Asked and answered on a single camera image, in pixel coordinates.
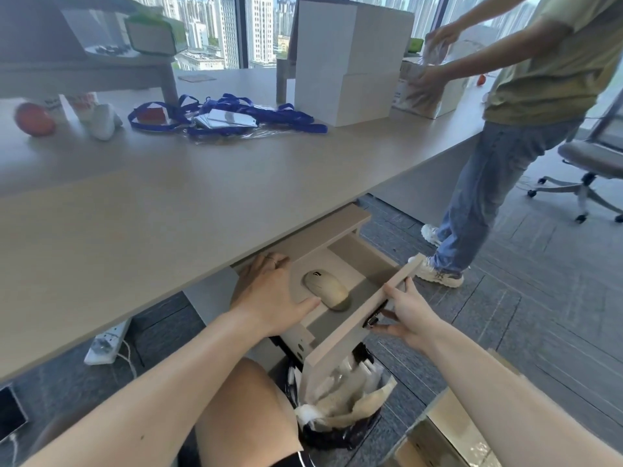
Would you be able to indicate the person's right forearm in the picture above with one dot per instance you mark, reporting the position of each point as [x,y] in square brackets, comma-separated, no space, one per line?
[511,393]

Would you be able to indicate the beige wooden drawer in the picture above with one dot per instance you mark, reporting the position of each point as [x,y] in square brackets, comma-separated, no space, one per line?
[355,325]

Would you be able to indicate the person's right thumb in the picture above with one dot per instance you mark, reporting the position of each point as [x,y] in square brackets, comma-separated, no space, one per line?
[393,293]

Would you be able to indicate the beige computer mouse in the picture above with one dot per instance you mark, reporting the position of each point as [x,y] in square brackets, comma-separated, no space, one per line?
[325,289]

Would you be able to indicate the person's left hand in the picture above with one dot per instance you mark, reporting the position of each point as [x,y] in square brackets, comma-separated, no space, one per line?
[265,296]

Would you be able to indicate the clear plastic bag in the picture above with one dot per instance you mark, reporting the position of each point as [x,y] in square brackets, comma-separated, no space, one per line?
[434,51]

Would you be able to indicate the clear badge holders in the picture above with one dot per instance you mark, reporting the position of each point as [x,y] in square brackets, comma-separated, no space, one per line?
[226,118]

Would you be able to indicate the beige under-desk drawer cabinet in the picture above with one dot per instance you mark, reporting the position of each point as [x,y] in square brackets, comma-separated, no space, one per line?
[321,233]

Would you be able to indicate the crumpled paper waste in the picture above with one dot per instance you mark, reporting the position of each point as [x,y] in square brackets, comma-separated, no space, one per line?
[345,398]

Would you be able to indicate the person's left forearm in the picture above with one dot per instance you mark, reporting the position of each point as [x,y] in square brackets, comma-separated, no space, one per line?
[160,389]

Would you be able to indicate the red apple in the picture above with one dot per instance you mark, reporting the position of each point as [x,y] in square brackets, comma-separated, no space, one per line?
[34,120]

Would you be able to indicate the white power strip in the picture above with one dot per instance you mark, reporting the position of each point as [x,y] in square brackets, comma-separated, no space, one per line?
[104,342]

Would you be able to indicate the person's right hand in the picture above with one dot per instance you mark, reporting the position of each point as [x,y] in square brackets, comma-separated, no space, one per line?
[413,320]

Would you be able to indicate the person's bare leg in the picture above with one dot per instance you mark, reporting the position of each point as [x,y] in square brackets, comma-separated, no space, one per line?
[243,413]

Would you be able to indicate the grey office chair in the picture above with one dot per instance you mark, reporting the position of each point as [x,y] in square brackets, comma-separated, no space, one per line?
[591,155]

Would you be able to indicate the dark smartphone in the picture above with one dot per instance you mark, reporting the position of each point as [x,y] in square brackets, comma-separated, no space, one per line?
[10,412]

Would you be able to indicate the person's black shorts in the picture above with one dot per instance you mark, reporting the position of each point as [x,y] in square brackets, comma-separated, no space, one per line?
[306,459]

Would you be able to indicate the white printed carton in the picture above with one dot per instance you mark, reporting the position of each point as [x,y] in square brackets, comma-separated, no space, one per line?
[452,99]

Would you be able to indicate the person's left thumb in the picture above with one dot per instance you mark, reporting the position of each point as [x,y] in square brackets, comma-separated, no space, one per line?
[307,303]

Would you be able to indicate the silver drawer lock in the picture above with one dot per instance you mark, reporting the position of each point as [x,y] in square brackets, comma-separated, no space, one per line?
[375,319]

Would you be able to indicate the grey desk riser shelf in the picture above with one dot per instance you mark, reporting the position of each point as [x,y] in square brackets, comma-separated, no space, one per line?
[73,72]

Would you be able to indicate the brown cardboard box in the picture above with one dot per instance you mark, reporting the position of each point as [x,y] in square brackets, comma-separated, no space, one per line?
[438,432]

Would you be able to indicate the green tissue box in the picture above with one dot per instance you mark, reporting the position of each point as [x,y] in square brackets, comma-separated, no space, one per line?
[155,33]

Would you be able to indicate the red card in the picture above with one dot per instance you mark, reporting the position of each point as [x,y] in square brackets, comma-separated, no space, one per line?
[152,115]

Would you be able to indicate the flat beige coaster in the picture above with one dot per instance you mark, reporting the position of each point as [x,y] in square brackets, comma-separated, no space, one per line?
[197,78]

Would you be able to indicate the black trash bin bag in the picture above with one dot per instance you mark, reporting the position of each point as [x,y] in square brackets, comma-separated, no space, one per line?
[340,440]

